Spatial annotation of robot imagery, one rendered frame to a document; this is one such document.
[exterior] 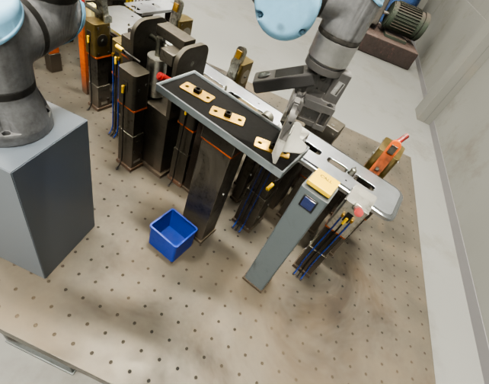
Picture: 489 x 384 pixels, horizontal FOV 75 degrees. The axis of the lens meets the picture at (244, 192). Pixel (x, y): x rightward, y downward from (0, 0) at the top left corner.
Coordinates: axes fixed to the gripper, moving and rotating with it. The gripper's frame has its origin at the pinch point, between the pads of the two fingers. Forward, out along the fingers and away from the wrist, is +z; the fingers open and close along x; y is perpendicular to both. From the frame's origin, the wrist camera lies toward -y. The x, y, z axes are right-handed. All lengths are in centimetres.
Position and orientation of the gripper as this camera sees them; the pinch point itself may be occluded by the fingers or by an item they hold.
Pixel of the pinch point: (275, 142)
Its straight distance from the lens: 71.3
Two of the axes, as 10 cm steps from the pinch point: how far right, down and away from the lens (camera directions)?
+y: 9.3, 3.5, 0.6
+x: 2.1, -6.7, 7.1
